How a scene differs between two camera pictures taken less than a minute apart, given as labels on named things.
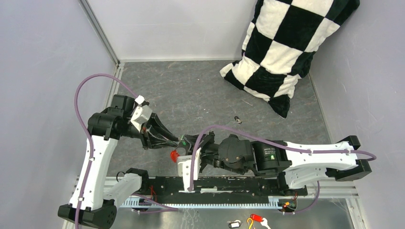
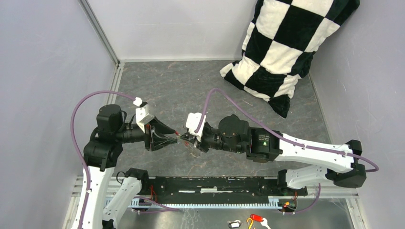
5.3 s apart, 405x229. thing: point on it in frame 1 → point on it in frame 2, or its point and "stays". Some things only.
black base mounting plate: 218,190 stays
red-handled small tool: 174,155 → 178,135
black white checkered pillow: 282,38 stays
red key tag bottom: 256,217 stays
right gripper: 205,140 → 201,146
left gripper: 150,133 stays
